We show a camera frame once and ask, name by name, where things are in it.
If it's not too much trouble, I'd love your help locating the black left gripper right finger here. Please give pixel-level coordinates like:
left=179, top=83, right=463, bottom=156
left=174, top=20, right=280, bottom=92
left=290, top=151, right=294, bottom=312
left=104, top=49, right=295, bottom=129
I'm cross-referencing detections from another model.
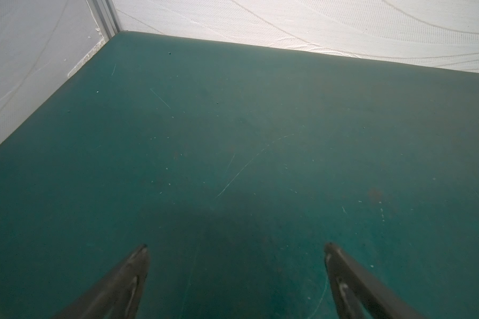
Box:
left=324, top=243, right=424, bottom=319

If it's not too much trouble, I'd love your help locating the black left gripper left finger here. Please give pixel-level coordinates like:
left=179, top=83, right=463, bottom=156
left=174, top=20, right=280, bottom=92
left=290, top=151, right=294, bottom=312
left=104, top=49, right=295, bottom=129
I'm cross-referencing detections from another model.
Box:
left=53, top=244, right=150, bottom=319

